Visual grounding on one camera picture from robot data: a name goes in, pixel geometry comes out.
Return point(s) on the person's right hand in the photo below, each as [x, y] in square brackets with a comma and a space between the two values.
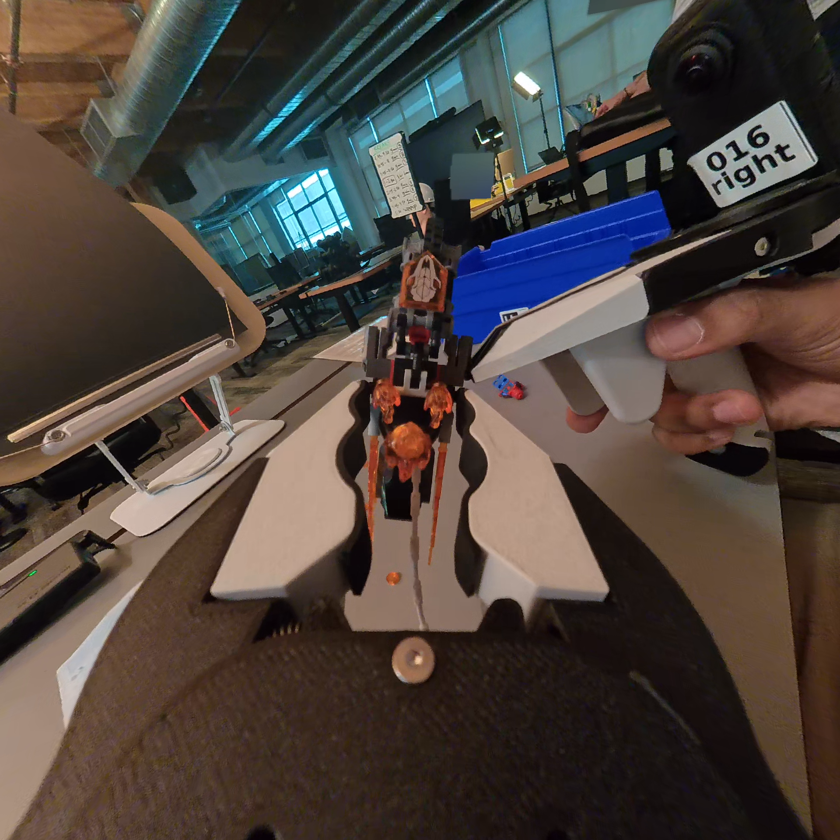
[800, 348]

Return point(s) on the lego motorcycle model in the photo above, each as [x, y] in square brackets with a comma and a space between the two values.
[426, 282]

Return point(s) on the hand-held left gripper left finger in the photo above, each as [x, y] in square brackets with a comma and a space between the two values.
[282, 525]

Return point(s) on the blue plastic bin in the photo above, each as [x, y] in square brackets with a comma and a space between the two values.
[558, 275]

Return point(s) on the whiteboard with writing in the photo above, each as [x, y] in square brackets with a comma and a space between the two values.
[397, 174]

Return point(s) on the red blue lego minifigure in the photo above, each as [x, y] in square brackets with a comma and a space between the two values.
[508, 387]

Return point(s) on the silver ventilation duct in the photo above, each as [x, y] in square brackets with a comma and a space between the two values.
[164, 72]

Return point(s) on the black box device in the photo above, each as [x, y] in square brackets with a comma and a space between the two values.
[46, 590]

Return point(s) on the printed paper sheet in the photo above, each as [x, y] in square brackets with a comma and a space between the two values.
[344, 348]

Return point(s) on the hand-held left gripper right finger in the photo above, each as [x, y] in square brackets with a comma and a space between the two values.
[538, 525]

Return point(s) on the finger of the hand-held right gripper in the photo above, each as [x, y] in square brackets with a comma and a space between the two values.
[558, 328]

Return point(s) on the black computer monitor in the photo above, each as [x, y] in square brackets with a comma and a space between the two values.
[439, 144]

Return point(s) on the wooden background desk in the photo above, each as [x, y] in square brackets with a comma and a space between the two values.
[630, 134]

